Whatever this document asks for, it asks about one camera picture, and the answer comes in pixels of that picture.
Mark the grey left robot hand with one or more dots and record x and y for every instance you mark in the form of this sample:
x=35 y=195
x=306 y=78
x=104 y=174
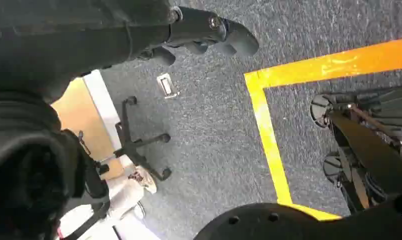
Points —
x=55 y=43

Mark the wooden desk with white edge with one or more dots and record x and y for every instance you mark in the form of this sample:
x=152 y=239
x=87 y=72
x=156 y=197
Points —
x=81 y=116

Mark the silver floor socket plate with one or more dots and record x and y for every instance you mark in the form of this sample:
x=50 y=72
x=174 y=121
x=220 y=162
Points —
x=167 y=86

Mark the black office chair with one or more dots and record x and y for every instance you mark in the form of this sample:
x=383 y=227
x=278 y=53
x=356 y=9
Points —
x=130 y=145

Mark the person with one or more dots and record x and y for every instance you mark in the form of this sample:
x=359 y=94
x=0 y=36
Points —
x=124 y=193

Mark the yellow floor tape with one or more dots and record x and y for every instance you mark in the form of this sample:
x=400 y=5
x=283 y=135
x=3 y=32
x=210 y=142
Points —
x=267 y=132

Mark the black robot body shell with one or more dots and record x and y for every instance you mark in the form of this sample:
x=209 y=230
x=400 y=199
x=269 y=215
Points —
x=287 y=225

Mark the black robot legs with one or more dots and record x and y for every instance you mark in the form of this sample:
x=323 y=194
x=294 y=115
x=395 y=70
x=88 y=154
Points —
x=370 y=149

